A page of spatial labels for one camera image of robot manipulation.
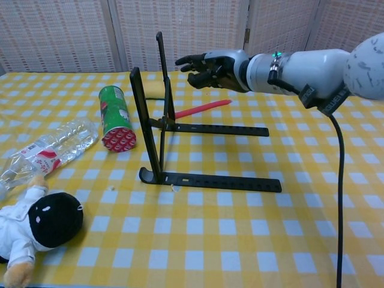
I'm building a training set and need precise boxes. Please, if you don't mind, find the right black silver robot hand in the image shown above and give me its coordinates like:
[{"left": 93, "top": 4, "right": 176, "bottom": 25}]
[{"left": 175, "top": 49, "right": 251, "bottom": 92}]

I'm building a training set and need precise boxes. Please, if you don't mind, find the black folding laptop stand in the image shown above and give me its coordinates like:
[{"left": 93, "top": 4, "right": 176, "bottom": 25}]
[{"left": 129, "top": 31, "right": 283, "bottom": 193}]

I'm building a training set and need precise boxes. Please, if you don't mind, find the red plastic stick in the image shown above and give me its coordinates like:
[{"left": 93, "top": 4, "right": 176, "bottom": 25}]
[{"left": 175, "top": 99, "right": 233, "bottom": 119}]

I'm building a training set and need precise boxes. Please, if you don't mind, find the woven bamboo screen panel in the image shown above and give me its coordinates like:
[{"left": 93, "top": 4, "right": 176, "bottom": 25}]
[
  {"left": 304, "top": 0, "right": 384, "bottom": 53},
  {"left": 0, "top": 0, "right": 119, "bottom": 74},
  {"left": 244, "top": 0, "right": 322, "bottom": 58},
  {"left": 107, "top": 0, "right": 251, "bottom": 73}
]

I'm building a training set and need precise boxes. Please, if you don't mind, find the yellow sponge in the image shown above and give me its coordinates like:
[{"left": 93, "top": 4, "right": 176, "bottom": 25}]
[{"left": 143, "top": 80, "right": 167, "bottom": 100}]

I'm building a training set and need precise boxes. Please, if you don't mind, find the green chips can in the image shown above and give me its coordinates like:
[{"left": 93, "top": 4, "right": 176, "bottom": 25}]
[{"left": 98, "top": 85, "right": 138, "bottom": 154}]

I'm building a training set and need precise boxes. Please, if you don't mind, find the yellow checkered tablecloth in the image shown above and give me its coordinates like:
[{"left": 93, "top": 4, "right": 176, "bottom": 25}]
[{"left": 0, "top": 71, "right": 384, "bottom": 288}]

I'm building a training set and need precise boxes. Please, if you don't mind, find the clear plastic water bottle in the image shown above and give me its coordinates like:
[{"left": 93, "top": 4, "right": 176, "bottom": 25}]
[{"left": 0, "top": 118, "right": 100, "bottom": 199}]

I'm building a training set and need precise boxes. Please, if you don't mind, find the black-headed plush doll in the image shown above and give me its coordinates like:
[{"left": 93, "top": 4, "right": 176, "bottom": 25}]
[{"left": 0, "top": 173, "right": 85, "bottom": 288}]

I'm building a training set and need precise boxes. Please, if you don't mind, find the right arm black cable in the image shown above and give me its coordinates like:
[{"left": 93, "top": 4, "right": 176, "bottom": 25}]
[{"left": 268, "top": 67, "right": 346, "bottom": 288}]

